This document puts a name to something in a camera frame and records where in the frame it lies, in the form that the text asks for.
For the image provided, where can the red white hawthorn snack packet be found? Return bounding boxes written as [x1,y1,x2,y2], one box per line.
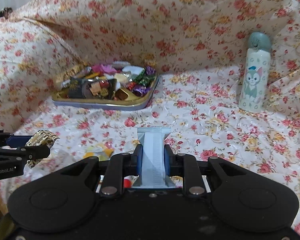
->
[123,176,139,189]

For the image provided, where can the brown gold patterned snack packet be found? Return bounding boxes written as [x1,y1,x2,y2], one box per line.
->
[25,130,59,168]

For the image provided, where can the yellow grey snack packet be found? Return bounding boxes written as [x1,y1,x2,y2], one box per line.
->
[83,147,114,161]

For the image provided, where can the grey white wafer packet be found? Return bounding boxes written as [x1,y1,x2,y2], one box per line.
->
[133,127,175,189]

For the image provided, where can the black biscuit packet in tray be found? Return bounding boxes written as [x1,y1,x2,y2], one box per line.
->
[67,77,118,99]

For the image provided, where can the purple foil candy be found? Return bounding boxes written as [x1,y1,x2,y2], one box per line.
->
[131,85,150,97]

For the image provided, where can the green foil candy in tray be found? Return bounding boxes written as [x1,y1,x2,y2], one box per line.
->
[133,66,157,87]

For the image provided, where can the gold blue snack tray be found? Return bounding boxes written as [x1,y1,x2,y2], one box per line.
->
[52,61,159,111]

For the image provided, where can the white cat print bottle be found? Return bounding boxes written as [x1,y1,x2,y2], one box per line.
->
[238,32,271,113]

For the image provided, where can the pink candy wrapper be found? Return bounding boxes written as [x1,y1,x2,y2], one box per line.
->
[91,64,117,74]

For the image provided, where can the floral sofa cover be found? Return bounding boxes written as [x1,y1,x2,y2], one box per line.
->
[0,0,300,234]

